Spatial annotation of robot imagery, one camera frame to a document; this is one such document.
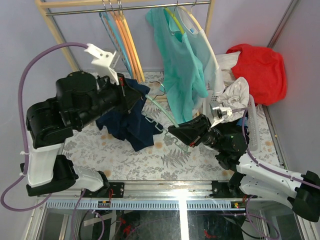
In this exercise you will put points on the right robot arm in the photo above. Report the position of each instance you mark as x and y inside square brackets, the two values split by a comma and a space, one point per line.
[300, 192]

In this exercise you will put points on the red cloth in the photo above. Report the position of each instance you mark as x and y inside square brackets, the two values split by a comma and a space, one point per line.
[264, 70]

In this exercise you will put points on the navy blue t shirt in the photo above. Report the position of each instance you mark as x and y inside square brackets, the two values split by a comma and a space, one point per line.
[134, 127]

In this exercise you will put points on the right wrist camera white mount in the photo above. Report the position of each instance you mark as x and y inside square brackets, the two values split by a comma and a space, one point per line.
[219, 113]

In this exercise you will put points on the floral table mat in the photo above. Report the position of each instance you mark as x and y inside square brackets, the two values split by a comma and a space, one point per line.
[166, 160]

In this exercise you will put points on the yellow green hanger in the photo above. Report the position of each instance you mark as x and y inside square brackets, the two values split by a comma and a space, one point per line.
[174, 25]

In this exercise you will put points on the black clothes in basket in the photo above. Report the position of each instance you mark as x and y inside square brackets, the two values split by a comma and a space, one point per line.
[235, 127]

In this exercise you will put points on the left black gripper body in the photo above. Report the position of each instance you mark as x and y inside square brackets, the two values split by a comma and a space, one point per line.
[124, 103]

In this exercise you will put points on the white cloth pile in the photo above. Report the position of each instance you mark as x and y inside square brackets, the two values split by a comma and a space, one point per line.
[236, 93]

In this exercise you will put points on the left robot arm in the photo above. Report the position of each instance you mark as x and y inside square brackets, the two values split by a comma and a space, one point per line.
[80, 99]

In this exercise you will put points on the orange hanger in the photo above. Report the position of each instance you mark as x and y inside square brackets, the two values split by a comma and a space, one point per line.
[116, 18]

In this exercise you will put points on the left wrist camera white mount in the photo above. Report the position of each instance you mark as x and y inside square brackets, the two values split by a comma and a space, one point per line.
[103, 62]

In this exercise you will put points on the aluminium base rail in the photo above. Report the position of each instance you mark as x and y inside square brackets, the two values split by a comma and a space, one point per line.
[153, 195]

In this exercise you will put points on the white laundry basket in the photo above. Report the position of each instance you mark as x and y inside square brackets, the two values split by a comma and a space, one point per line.
[253, 126]

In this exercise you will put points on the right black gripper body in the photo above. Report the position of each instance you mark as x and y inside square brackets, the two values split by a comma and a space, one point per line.
[195, 137]

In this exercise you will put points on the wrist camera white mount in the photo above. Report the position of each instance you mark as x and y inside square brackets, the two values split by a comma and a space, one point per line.
[219, 113]
[103, 62]

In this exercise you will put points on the blue hanger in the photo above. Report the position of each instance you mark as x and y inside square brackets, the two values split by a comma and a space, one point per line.
[116, 40]

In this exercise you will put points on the teal t shirt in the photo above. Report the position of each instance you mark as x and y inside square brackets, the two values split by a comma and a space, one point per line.
[184, 80]

